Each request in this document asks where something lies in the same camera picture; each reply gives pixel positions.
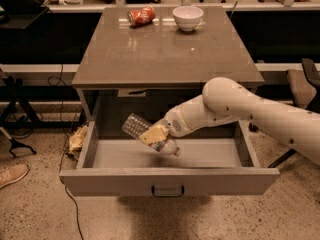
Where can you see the grey cabinet table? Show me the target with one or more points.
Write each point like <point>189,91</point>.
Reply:
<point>160,55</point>

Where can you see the clear plastic water bottle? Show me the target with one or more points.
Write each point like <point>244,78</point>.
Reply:
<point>136,125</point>

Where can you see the black drawer handle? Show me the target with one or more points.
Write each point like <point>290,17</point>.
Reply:
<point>174,192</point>

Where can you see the crushed orange soda can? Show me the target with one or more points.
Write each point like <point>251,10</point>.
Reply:
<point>140,17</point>

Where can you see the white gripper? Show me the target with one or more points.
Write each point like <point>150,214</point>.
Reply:
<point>174,124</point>

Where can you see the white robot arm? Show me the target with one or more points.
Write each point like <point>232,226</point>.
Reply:
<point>223,101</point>

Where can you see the white ceramic bowl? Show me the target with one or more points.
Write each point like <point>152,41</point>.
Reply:
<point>187,18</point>

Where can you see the tan sneaker shoe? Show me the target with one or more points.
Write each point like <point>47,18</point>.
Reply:
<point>10,175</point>

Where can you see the open grey top drawer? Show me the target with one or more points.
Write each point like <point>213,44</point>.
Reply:
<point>213,161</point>

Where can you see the black tripod stand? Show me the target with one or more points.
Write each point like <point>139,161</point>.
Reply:
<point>19,113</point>

